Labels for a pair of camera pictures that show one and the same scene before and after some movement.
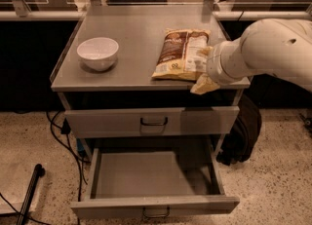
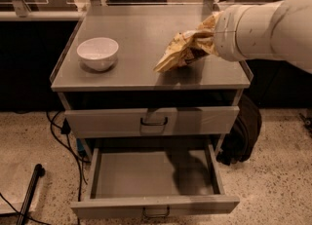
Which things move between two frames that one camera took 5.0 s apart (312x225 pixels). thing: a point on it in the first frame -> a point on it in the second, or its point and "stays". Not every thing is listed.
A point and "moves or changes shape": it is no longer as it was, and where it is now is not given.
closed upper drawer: [152, 122] stays
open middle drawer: [153, 183] stays
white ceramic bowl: [97, 54] stays
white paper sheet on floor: [15, 183] stays
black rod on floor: [39, 171] stays
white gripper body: [214, 66] -> [224, 34]
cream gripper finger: [205, 52] -> [212, 21]
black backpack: [244, 133] stays
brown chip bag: [179, 56] moves or changes shape
